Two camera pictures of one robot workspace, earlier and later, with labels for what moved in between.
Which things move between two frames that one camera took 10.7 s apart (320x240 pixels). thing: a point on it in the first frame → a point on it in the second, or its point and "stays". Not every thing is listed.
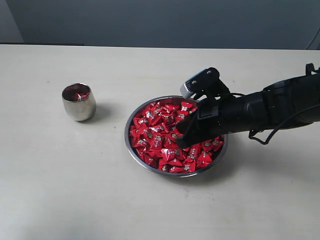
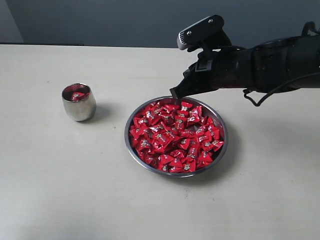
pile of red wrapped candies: [153, 135] stays
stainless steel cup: [79, 101] stays
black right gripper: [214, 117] → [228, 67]
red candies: [76, 92] stays
